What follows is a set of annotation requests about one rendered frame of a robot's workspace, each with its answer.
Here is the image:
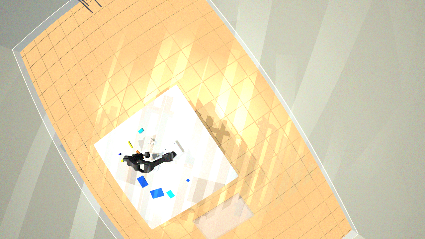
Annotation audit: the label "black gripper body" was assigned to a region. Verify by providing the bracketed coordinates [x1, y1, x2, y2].
[137, 152, 150, 160]

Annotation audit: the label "blue flat square plate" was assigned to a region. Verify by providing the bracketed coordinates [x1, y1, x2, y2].
[150, 188, 164, 199]

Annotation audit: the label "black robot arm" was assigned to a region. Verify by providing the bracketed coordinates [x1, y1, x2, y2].
[123, 151, 177, 173]

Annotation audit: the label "blue flat rectangular plate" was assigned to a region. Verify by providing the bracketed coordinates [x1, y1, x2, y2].
[137, 176, 148, 188]

